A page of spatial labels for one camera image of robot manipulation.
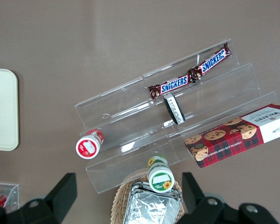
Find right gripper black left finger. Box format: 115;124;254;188
0;172;78;224

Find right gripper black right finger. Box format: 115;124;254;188
177;172;280;224

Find oval light wicker basket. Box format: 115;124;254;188
110;168;185;224

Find beige plastic serving tray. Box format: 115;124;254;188
0;68;20;151

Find clear acrylic bottle rack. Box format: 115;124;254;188
0;182;20;212

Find green lid yogurt cup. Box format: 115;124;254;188
147;155;175;193

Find stacked aluminium foil containers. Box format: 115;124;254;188
122;181;183;224

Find red lid yogurt cup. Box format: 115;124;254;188
75;129;105;160

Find Walkers red tartan cookie box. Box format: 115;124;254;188
184;103;280;169

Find small black box white side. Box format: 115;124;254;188
163;92;186;126

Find clear acrylic stepped display stand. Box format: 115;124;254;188
74;38;280;194

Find Snickers chocolate bar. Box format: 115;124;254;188
188;42;232;84
147;74;192;101

